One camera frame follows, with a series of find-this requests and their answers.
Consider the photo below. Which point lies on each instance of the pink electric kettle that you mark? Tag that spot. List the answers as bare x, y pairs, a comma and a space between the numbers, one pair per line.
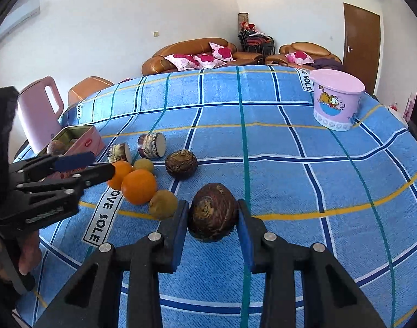
37, 116

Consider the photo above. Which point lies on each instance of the small printed cup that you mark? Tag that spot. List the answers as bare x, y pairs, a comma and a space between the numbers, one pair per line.
119, 152

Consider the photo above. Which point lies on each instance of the small green kiwi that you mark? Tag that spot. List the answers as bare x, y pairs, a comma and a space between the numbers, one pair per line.
144, 165

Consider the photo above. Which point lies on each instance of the large orange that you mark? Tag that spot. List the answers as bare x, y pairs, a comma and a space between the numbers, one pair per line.
139, 187

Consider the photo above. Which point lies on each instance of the large brown round fruit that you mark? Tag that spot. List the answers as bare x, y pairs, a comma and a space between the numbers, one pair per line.
211, 211

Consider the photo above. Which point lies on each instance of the brown leather armchair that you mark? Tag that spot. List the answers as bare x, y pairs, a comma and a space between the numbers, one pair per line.
307, 48

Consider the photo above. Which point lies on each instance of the person's left hand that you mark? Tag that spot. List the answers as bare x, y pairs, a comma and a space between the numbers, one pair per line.
29, 256

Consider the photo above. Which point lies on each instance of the pink tin box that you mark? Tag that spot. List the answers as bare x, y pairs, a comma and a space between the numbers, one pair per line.
89, 141

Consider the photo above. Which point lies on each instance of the tall brown cylinder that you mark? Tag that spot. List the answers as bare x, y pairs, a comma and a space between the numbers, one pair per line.
243, 18

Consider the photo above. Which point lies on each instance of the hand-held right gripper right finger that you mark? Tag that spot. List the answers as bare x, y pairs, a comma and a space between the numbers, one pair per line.
244, 235

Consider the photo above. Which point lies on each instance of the pink cartoon bucket with lid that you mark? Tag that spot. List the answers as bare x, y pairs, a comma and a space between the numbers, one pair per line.
336, 102

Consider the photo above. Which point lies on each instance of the small orange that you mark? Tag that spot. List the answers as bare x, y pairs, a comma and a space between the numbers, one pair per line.
121, 176

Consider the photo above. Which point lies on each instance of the orange leather chair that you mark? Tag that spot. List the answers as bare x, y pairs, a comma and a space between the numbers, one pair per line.
89, 88

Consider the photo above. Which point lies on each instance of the brown wooden door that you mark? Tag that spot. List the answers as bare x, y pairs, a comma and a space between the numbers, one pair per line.
360, 41

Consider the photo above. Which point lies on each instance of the dark purple cloth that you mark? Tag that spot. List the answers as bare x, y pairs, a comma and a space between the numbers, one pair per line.
328, 64

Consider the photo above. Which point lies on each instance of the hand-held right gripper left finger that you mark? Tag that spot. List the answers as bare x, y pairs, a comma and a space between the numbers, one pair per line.
181, 235

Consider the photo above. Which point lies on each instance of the large printed cup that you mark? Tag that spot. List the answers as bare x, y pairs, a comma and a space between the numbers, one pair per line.
151, 145

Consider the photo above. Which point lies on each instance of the white air conditioner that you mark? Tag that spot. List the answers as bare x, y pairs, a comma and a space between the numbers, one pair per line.
19, 18

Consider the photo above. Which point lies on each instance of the purple passion fruit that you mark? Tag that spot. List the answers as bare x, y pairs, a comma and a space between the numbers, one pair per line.
56, 147

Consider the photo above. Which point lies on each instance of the brown leather sofa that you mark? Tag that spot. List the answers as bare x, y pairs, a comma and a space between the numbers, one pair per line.
153, 65

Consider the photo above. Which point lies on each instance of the small brown round fruit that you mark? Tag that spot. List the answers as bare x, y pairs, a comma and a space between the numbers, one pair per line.
181, 164

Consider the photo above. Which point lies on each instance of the pink flowered pillow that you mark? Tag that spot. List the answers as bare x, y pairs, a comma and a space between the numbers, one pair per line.
222, 52
182, 61
299, 57
208, 61

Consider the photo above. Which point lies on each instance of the large green kiwi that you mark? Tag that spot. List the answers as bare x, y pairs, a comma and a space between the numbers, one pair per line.
163, 205

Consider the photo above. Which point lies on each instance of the black rack with clothes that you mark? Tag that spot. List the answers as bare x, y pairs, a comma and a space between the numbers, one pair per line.
256, 42

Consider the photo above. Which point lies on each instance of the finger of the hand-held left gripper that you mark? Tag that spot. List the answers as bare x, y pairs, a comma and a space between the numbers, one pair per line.
92, 174
75, 160

